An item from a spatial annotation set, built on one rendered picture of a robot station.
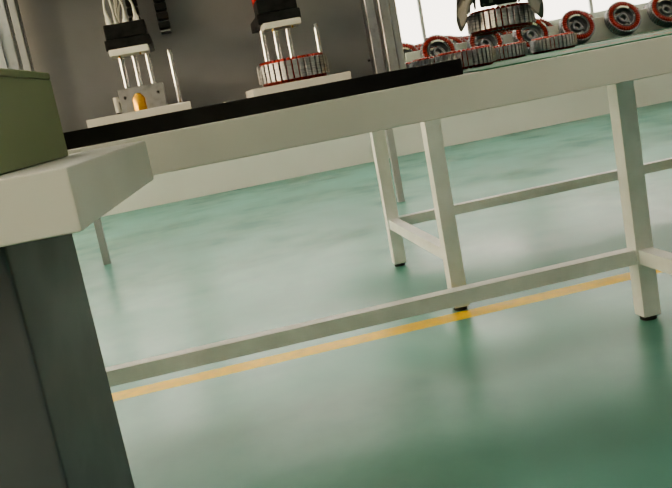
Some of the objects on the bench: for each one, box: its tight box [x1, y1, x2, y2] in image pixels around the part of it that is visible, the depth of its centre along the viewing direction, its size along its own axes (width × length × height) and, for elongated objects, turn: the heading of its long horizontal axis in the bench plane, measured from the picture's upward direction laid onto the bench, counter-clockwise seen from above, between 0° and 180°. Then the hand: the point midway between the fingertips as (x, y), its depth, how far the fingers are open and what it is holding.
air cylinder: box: [118, 82, 168, 113], centre depth 140 cm, size 5×8×6 cm
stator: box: [256, 52, 330, 87], centre depth 129 cm, size 11×11×4 cm
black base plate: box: [63, 58, 463, 150], centre depth 130 cm, size 47×64×2 cm
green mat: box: [463, 30, 672, 74], centre depth 160 cm, size 94×61×1 cm, turn 55°
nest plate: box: [86, 101, 192, 128], centre depth 126 cm, size 15×15×1 cm
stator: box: [434, 44, 496, 69], centre depth 156 cm, size 11×11×4 cm
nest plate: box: [246, 71, 352, 98], centre depth 130 cm, size 15×15×1 cm
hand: (500, 20), depth 138 cm, fingers closed on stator, 13 cm apart
